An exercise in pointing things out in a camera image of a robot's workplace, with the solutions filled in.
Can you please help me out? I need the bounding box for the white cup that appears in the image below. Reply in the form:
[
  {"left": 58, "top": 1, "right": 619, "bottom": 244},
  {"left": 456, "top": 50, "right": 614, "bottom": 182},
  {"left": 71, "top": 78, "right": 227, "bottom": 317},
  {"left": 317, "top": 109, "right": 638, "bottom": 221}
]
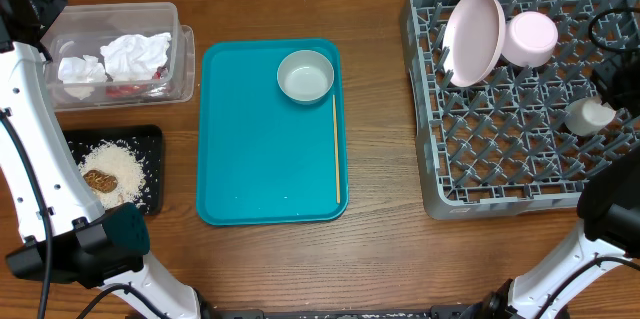
[{"left": 564, "top": 96, "right": 616, "bottom": 136}]

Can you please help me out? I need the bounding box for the small white plate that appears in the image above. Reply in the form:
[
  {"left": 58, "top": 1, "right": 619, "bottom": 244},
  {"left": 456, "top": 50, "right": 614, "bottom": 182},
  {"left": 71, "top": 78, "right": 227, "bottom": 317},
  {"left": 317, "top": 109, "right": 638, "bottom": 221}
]
[{"left": 502, "top": 11, "right": 559, "bottom": 68}]

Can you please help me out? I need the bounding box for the large white plate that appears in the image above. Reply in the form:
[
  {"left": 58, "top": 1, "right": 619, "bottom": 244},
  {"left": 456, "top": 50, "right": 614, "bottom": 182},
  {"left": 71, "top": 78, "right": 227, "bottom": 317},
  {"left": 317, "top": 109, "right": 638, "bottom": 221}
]
[{"left": 442, "top": 0, "right": 506, "bottom": 87}]

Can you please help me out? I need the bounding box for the wooden chopstick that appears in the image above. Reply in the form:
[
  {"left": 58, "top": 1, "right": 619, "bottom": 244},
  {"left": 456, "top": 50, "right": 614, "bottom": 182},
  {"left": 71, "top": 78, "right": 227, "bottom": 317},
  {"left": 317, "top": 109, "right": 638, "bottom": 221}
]
[{"left": 332, "top": 95, "right": 341, "bottom": 204}]

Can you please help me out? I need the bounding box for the grey saucer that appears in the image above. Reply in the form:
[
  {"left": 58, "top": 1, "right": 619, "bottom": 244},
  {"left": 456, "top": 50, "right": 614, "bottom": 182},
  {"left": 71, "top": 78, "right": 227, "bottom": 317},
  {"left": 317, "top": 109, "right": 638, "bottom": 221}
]
[{"left": 277, "top": 50, "right": 335, "bottom": 105}]

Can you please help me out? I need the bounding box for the red snack wrapper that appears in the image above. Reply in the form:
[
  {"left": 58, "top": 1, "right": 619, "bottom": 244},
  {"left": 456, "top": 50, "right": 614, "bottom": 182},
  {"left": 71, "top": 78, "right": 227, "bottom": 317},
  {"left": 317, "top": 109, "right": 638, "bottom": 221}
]
[{"left": 105, "top": 84, "right": 168, "bottom": 98}]

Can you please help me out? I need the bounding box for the white napkin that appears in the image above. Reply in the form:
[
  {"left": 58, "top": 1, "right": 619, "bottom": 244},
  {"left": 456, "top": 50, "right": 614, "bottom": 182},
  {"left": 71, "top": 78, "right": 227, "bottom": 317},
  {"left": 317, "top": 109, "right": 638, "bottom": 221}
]
[{"left": 100, "top": 32, "right": 171, "bottom": 82}]

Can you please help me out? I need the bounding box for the brown cookie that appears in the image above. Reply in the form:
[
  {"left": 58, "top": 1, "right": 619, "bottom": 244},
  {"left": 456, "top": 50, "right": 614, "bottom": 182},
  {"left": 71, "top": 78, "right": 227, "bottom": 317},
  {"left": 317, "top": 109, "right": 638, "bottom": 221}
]
[{"left": 83, "top": 169, "right": 118, "bottom": 193}]

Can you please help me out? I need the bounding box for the small white tissue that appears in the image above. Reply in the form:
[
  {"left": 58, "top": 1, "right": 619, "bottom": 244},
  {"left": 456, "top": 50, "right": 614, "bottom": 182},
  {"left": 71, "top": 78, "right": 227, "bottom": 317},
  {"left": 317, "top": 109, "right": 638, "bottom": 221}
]
[{"left": 58, "top": 55, "right": 107, "bottom": 100}]

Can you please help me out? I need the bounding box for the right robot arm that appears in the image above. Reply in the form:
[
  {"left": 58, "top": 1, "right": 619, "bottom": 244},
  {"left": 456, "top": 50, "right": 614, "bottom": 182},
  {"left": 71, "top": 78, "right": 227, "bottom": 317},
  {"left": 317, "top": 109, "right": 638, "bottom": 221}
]
[{"left": 461, "top": 148, "right": 639, "bottom": 318}]

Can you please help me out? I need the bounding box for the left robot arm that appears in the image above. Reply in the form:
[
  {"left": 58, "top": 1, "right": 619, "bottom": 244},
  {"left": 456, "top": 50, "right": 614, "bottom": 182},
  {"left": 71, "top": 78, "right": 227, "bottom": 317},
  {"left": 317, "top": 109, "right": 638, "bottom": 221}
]
[{"left": 1, "top": 0, "right": 215, "bottom": 318}]

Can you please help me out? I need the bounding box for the grey dishwasher rack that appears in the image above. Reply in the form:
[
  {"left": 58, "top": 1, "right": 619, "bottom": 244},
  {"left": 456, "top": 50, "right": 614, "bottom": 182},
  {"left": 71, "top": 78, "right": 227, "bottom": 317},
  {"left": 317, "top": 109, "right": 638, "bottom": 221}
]
[{"left": 400, "top": 0, "right": 639, "bottom": 220}]

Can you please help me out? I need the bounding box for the teal serving tray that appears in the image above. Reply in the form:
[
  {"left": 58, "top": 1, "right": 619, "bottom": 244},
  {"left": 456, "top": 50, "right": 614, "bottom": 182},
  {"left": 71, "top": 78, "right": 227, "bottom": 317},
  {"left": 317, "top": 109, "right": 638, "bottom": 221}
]
[{"left": 196, "top": 38, "right": 349, "bottom": 226}]

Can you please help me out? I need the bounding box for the black plastic tray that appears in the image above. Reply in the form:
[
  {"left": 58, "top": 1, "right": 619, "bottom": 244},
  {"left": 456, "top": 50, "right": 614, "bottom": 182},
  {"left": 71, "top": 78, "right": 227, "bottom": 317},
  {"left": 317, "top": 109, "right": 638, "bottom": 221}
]
[{"left": 64, "top": 125, "right": 164, "bottom": 215}]

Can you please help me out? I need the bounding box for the clear plastic bin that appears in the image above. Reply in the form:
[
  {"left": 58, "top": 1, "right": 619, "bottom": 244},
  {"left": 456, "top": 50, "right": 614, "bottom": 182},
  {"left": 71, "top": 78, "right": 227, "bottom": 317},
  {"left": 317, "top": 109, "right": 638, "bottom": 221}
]
[{"left": 43, "top": 2, "right": 195, "bottom": 111}]

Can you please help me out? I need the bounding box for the white rice pile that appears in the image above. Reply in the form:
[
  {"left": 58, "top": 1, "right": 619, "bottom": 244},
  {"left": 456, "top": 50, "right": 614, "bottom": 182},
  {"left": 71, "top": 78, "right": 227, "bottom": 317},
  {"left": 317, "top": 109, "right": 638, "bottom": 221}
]
[{"left": 78, "top": 140, "right": 146, "bottom": 210}]

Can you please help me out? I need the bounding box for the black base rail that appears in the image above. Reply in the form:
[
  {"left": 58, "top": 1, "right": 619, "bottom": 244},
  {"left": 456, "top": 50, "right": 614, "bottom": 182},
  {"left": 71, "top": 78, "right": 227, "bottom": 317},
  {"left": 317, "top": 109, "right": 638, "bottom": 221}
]
[{"left": 214, "top": 304, "right": 480, "bottom": 319}]

